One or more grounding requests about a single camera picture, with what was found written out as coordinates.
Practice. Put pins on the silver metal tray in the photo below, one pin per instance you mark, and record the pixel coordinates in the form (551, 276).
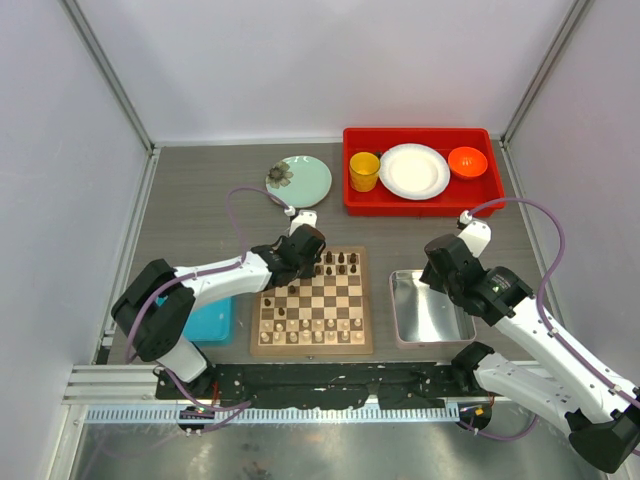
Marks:
(424, 317)

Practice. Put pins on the aluminium frame rail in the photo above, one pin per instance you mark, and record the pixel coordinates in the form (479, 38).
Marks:
(118, 384)

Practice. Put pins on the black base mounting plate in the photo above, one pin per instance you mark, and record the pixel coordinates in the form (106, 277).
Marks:
(335, 386)

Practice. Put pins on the wooden chess board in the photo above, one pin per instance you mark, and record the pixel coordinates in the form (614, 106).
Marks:
(338, 297)

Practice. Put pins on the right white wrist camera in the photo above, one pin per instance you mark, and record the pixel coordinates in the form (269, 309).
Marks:
(476, 234)

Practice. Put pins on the white paper plate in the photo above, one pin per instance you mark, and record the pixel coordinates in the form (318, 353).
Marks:
(414, 172)

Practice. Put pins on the yellow plastic cup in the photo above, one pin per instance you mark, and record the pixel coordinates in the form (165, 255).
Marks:
(363, 171)

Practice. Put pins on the red plastic bin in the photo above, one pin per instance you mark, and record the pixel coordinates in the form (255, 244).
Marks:
(458, 196)

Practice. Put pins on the orange plastic bowl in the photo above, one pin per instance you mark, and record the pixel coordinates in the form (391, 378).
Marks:
(467, 163)

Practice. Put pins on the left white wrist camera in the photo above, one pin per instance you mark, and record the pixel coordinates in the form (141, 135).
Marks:
(300, 217)

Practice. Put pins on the mint green flower plate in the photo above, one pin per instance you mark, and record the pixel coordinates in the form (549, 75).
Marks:
(299, 181)

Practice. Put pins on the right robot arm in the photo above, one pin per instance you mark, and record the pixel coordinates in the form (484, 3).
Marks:
(595, 407)

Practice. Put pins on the blue plastic tray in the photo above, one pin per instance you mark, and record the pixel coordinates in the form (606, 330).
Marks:
(211, 325)

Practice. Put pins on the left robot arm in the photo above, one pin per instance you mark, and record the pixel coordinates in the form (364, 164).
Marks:
(154, 309)

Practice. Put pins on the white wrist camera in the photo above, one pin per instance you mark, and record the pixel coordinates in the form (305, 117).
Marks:
(476, 234)
(300, 217)

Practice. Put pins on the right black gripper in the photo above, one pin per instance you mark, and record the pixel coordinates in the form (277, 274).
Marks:
(431, 275)

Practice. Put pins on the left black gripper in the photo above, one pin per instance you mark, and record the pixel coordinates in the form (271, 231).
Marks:
(308, 271)

